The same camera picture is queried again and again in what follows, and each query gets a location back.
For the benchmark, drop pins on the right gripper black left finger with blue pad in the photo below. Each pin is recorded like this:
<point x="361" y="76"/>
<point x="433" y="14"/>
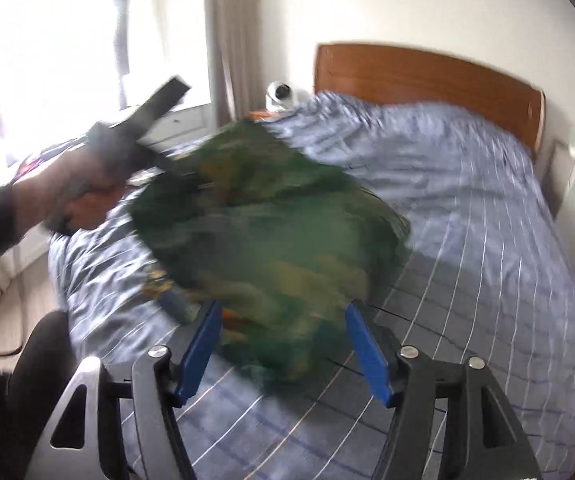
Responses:
<point x="84" y="436"/>

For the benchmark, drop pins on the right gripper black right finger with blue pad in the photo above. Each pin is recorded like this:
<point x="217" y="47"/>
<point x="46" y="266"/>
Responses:
<point x="482" y="436"/>

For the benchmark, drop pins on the green patterned padded jacket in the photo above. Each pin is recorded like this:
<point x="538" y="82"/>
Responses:
<point x="283" y="242"/>

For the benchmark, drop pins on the person's left hand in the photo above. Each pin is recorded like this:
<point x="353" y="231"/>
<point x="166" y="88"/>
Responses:
<point x="76" y="186"/>

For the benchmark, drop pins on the blue plaid bed duvet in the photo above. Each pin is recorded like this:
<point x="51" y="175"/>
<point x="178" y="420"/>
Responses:
<point x="482" y="274"/>

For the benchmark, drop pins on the beige window curtain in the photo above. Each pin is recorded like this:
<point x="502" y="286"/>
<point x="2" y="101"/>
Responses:
<point x="236" y="77"/>

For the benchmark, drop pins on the small white desk fan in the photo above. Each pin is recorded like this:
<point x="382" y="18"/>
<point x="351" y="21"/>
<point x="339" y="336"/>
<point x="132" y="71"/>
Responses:
<point x="280" y="97"/>

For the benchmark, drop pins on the white window drawer cabinet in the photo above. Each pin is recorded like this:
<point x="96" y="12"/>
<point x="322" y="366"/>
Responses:
<point x="78" y="189"/>

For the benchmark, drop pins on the brown wooden headboard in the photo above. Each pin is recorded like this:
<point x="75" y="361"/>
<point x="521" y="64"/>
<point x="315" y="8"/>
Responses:
<point x="386" y="75"/>

